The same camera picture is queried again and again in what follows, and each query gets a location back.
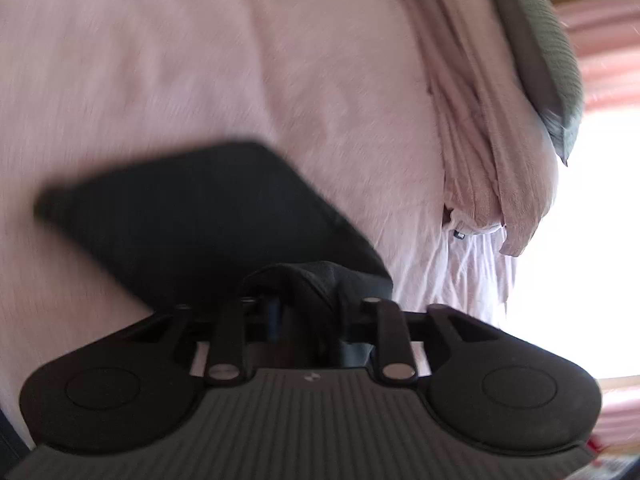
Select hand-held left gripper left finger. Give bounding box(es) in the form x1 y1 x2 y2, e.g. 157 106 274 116
125 296 283 387

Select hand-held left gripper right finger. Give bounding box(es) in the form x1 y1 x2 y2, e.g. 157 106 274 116
340 297 507 388

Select black pants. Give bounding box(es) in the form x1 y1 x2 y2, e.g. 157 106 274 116
32 140 397 323

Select white bed sheet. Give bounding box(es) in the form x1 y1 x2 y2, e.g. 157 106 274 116
444 209 517 333

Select pink pillow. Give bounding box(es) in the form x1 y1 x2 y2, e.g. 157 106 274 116
392 0 560 257

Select pink duvet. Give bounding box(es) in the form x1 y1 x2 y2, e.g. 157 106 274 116
0 0 506 453

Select grey pillow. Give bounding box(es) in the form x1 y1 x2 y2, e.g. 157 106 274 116
487 0 586 167

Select pink curtain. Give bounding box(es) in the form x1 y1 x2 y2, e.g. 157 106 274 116
551 0 640 117

